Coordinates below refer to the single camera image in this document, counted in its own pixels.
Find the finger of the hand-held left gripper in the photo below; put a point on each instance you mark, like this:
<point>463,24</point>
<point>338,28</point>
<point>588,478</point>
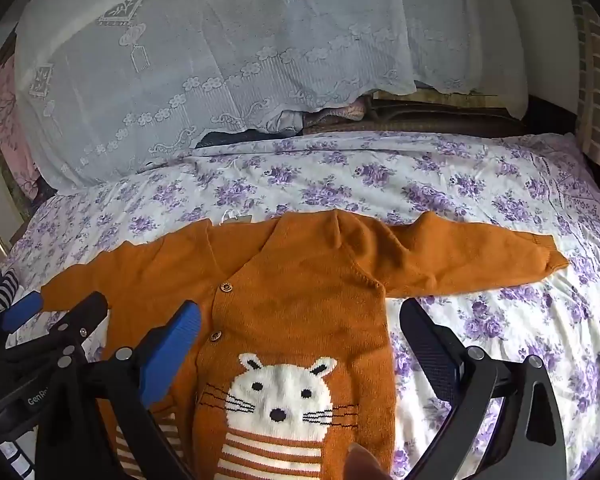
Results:
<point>22,310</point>
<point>82,317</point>

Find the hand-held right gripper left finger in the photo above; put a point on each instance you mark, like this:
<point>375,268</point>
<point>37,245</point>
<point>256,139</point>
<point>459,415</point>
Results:
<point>172,350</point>

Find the white folded quilt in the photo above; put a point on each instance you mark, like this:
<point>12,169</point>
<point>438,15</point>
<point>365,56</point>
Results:
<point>505,35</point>

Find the black white striped cloth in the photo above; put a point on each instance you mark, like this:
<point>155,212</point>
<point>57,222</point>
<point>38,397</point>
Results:
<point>5,292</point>

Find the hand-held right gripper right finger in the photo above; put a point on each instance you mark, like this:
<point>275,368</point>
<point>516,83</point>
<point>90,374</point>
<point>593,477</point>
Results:
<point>430,352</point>

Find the brick pattern curtain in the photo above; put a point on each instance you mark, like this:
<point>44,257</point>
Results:
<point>597,85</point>

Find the purple floral bed sheet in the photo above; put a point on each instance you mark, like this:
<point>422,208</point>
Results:
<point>505,310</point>

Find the orange knitted sweater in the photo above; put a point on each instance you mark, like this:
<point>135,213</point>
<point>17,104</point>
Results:
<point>305,285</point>

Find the pink cloth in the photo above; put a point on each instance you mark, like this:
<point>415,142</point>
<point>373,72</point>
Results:
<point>10,120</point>

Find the person's right hand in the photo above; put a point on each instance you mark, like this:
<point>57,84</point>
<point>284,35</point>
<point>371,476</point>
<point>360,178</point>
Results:
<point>362,462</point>

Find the white lace cloth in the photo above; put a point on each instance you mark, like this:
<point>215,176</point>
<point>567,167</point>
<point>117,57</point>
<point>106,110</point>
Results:
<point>205,35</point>

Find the pile of folded clothes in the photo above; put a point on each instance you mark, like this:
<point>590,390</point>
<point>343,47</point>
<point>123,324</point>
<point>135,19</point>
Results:
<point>330,112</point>

